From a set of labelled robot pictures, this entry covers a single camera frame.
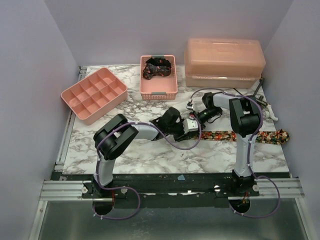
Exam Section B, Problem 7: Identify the colourful faces patterned tie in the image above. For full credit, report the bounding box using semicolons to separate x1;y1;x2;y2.
186;128;290;146

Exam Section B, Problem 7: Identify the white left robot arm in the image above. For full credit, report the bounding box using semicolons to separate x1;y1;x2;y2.
93;107;201;198

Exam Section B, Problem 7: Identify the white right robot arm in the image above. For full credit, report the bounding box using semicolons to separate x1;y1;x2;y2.
192;92;263;196

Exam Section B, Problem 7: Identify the pink plastic basket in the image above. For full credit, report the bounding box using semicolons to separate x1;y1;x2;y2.
140;55;178;101

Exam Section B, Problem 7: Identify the large pink storage box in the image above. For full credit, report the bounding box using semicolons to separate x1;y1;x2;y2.
184;38;266;89

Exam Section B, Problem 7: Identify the orange black tool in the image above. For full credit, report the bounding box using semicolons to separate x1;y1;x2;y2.
233;77;266;108

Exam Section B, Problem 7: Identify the dark floral tie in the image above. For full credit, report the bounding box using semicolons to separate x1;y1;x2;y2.
142;57;172;80

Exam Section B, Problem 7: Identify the white plastic fixture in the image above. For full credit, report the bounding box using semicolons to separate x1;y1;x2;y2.
263;104;279;122

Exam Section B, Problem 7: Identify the pink divided organizer tray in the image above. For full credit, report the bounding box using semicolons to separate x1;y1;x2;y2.
61;67;128;126

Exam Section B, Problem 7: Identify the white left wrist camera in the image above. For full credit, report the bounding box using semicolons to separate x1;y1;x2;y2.
182;118;199;134

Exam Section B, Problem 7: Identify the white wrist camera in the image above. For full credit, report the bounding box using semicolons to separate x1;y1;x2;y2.
182;118;199;134
186;100;195;111

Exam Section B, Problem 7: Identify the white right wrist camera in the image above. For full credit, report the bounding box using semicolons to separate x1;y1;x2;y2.
186;100;195;111

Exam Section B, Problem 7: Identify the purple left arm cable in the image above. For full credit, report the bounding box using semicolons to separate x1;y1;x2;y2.
92;119;203;221

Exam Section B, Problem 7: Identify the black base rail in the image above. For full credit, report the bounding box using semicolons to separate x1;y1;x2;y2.
51;171;292;209

